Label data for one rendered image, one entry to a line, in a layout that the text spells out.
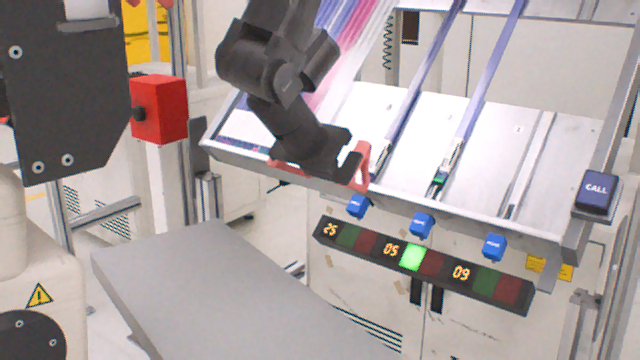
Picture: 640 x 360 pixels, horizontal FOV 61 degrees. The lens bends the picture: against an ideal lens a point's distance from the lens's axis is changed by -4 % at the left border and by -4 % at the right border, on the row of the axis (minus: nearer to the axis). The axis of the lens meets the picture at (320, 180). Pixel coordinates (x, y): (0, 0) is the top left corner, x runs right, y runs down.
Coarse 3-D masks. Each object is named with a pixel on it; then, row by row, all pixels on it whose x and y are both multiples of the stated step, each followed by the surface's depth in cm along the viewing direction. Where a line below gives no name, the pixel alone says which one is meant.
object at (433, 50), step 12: (456, 0) 98; (456, 12) 97; (444, 24) 96; (444, 36) 95; (432, 48) 94; (432, 60) 94; (420, 72) 93; (420, 84) 92; (408, 96) 91; (408, 108) 91; (396, 120) 90; (396, 132) 89; (372, 180) 87
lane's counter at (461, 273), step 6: (456, 264) 76; (462, 264) 76; (468, 264) 75; (456, 270) 76; (462, 270) 75; (468, 270) 75; (474, 270) 75; (450, 276) 76; (456, 276) 75; (462, 276) 75; (468, 276) 74; (456, 282) 75; (462, 282) 74; (468, 282) 74
